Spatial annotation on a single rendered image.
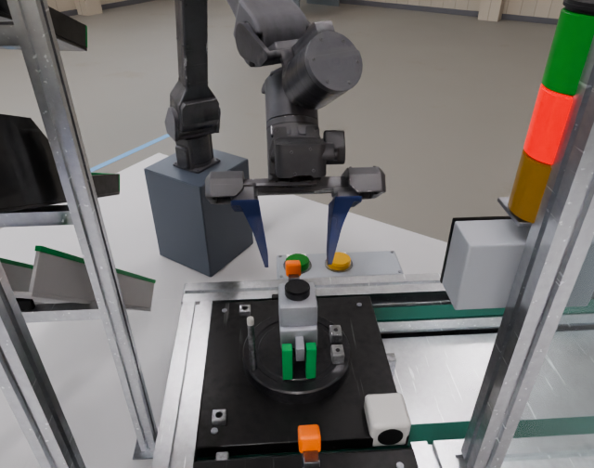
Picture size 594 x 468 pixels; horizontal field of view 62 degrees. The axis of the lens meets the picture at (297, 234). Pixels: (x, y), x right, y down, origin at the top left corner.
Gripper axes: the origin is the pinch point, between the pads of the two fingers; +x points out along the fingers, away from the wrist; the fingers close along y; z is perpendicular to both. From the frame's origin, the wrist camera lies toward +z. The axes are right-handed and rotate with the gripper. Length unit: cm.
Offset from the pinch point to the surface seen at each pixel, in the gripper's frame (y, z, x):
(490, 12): 347, -650, -367
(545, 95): 16.4, 20.5, -7.6
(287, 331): -1.3, -5.0, 11.0
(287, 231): 1, -57, -4
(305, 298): 1.0, -4.6, 7.2
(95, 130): -135, -335, -109
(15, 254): -56, -53, -1
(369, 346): 10.0, -13.9, 14.7
